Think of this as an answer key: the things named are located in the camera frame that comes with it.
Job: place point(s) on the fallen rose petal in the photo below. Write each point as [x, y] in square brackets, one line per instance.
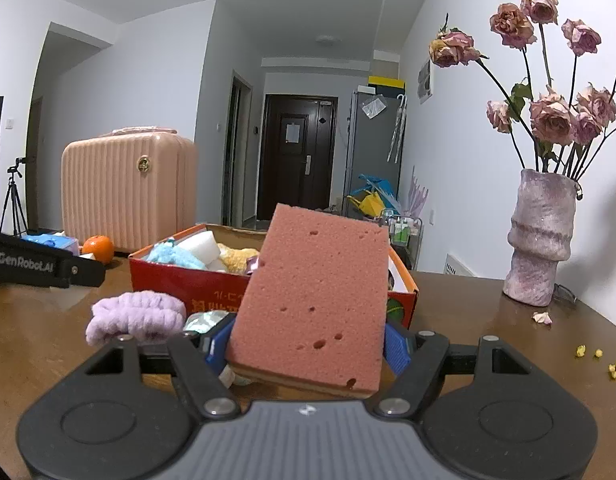
[541, 318]

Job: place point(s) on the pink ribbed suitcase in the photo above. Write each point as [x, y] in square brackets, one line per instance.
[123, 190]

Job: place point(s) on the yellow and black box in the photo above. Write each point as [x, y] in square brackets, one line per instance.
[386, 85]

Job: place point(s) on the dark entrance door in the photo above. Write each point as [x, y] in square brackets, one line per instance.
[295, 170]

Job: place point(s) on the blue folded frame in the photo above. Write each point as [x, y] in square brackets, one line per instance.
[382, 187]

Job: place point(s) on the white folded umbrella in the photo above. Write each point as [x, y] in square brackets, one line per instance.
[397, 130]

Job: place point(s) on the yellow bag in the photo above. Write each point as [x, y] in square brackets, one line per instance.
[370, 207]

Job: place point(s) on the interior door frame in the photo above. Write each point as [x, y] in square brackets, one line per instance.
[238, 150]

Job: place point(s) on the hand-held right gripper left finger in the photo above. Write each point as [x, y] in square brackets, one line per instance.
[215, 350]

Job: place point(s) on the grey refrigerator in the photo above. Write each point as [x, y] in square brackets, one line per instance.
[372, 150]

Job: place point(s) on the yellow plush toy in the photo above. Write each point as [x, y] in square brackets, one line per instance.
[238, 259]

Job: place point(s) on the pale blue wrapped puff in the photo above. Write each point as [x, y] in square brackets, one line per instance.
[205, 321]

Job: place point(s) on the wall picture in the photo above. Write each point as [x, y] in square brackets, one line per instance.
[425, 81]

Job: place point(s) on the black tripod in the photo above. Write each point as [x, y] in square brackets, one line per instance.
[14, 200]

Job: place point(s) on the white sponge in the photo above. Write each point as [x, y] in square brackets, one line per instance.
[200, 249]

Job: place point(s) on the orange cardboard box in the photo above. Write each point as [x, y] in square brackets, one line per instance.
[188, 290]

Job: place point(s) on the eyeglasses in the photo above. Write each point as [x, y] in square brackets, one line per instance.
[566, 296]

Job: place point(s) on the clear plastic bag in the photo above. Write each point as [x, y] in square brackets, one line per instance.
[373, 108]

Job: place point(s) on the purple fluffy headband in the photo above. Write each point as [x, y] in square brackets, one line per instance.
[133, 315]

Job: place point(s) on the blue wet wipes pack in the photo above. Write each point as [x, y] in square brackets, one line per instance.
[50, 242]

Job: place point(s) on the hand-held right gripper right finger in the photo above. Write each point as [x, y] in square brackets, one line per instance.
[400, 349]

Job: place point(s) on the dried pink roses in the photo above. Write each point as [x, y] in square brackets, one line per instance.
[552, 115]

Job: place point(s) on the orange fruit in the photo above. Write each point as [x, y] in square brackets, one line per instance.
[98, 249]

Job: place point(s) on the blue plush toy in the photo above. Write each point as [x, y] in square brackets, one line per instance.
[173, 256]

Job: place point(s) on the pink layered sponge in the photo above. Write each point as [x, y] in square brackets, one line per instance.
[313, 300]

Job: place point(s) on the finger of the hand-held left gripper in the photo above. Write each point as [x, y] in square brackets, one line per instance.
[88, 272]

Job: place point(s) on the pink textured vase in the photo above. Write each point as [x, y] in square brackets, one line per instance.
[540, 235]

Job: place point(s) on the scattered yellow crumbs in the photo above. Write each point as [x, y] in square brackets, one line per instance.
[615, 369]

